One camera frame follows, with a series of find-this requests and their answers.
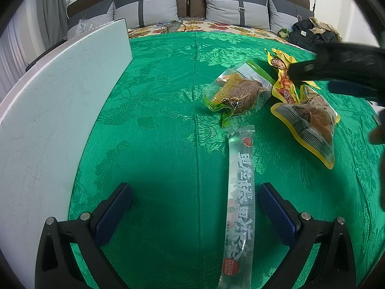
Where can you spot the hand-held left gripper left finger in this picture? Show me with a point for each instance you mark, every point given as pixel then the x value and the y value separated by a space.
pixel 115 213

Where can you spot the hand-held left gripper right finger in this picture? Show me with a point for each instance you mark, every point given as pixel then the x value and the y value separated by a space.
pixel 275 213

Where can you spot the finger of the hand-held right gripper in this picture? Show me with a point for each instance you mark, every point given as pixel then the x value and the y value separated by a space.
pixel 358 91
pixel 346 61

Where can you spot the long clear jelly tube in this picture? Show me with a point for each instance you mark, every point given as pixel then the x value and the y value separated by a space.
pixel 240 186

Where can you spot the yellow edged clear packet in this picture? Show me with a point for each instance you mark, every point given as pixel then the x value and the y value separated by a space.
pixel 312 117

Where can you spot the yellow cartoon figure packet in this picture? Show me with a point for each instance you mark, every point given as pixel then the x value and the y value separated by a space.
pixel 281 81

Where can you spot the brown snack green packet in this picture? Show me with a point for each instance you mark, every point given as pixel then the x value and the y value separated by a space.
pixel 240 93

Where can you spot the white cardboard box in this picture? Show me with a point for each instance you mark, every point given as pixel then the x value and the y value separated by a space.
pixel 45 126

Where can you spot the tan garment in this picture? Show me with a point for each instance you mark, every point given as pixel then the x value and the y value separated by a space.
pixel 326 27

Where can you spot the black jacket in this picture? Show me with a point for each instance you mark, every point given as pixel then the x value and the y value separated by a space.
pixel 306 34

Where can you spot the green soft item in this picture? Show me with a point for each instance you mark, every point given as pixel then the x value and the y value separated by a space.
pixel 283 33

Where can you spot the grey two-tone pillow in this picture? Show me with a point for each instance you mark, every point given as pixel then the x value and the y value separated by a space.
pixel 90 21
pixel 222 9
pixel 285 15
pixel 150 9

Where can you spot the green patterned blanket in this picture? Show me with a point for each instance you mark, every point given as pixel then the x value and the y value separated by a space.
pixel 165 126

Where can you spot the floral bedsheet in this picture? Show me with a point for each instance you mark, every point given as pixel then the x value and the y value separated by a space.
pixel 216 25

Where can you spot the brown padded headboard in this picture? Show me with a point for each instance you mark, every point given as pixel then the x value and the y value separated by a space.
pixel 192 3

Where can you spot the clear plastic bag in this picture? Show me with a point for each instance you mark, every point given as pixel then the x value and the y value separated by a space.
pixel 85 26

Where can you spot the grey curtain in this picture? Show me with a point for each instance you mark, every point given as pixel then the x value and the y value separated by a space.
pixel 51 0

